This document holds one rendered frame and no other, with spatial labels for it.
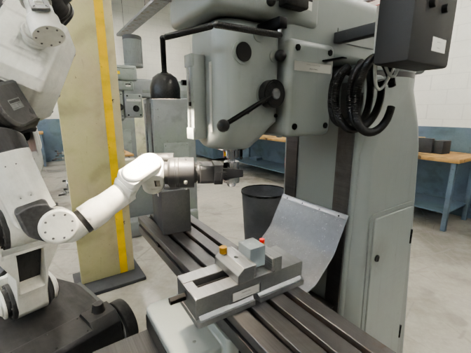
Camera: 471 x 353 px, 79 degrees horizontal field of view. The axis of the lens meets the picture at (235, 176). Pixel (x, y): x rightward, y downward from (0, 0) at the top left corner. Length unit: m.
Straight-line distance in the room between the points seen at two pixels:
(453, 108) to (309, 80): 4.15
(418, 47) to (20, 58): 0.89
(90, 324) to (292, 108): 1.09
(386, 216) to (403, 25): 0.64
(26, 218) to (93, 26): 1.94
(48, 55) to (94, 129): 1.57
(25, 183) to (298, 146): 0.87
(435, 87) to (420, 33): 4.26
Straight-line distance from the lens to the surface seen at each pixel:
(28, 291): 1.40
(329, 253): 1.05
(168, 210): 1.20
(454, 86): 4.95
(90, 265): 2.72
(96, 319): 1.37
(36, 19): 0.82
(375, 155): 1.04
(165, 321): 0.98
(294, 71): 0.82
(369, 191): 1.05
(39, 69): 0.87
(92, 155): 2.46
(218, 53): 0.74
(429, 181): 5.07
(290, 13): 0.83
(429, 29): 0.82
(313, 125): 0.88
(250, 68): 0.75
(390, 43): 0.76
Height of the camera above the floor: 1.41
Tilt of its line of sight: 13 degrees down
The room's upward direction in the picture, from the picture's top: straight up
